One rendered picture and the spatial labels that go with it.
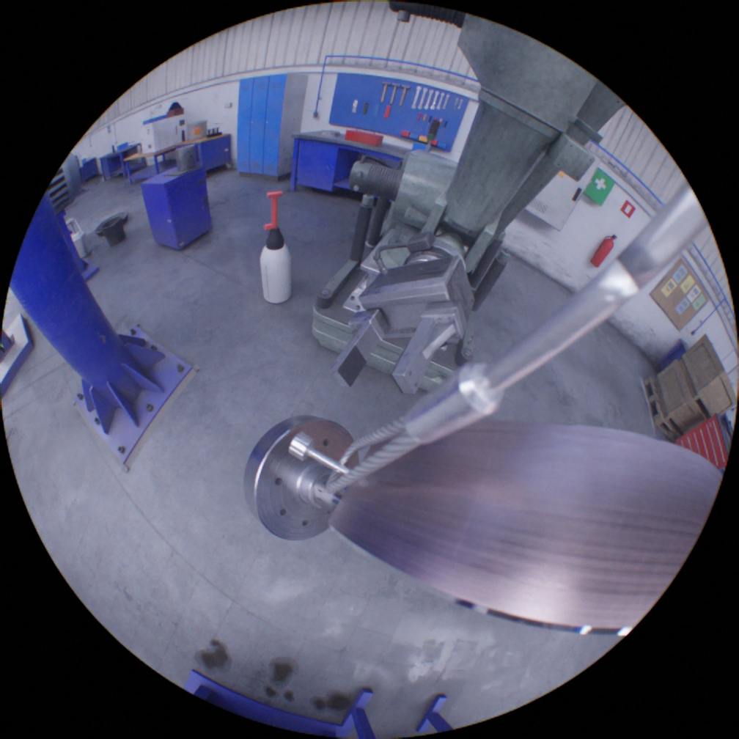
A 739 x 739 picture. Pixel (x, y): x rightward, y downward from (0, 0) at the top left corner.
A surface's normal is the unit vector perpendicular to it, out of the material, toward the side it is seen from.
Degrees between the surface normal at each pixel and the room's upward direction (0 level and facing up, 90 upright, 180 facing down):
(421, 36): 90
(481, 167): 107
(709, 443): 90
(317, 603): 0
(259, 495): 49
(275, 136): 90
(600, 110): 120
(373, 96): 90
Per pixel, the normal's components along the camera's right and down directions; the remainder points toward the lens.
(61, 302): 0.92, 0.38
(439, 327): -0.45, -0.67
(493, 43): -0.97, 0.25
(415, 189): -0.20, 0.58
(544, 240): -0.38, 0.72
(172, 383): 0.19, -0.54
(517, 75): -0.68, 0.71
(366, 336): 0.76, 0.04
